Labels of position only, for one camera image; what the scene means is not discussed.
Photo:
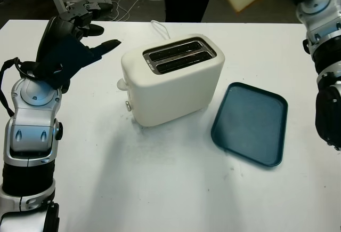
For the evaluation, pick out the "white two-slot toaster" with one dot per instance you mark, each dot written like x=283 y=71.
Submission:
x=173 y=93

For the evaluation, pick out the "dark teal plastic tray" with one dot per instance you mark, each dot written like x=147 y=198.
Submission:
x=247 y=125

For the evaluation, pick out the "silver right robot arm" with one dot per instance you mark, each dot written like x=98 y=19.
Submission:
x=319 y=10

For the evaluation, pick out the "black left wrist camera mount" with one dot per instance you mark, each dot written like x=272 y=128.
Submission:
x=57 y=78

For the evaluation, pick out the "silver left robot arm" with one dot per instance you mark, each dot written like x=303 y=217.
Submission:
x=29 y=114

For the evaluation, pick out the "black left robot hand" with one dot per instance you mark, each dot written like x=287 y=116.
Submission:
x=56 y=40

